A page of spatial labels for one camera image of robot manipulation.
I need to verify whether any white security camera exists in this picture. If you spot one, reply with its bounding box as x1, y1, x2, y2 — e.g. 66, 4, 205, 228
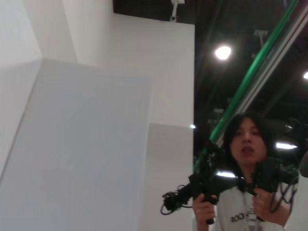
169, 0, 186, 23

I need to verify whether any person's left hand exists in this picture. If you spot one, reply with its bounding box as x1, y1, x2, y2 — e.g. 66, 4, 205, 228
252, 187, 275, 221

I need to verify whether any person's right hand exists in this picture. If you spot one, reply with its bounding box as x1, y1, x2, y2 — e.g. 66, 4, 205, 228
192, 193, 218, 226

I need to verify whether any strip ceiling light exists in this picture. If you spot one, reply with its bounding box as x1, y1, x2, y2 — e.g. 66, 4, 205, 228
215, 169, 238, 178
275, 141, 299, 150

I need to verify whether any black teleoperation handle controller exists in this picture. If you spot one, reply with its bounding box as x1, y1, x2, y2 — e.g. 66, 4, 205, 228
249, 157, 300, 218
160, 141, 226, 225

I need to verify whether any grey ceiling rail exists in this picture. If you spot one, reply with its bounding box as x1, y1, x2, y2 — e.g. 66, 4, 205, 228
216, 14, 308, 138

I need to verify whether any dark-haired person in white shirt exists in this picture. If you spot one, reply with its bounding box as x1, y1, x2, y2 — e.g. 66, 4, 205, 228
192, 113, 301, 231

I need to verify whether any green ceiling pipe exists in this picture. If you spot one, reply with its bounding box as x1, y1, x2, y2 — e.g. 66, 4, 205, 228
194, 0, 299, 170

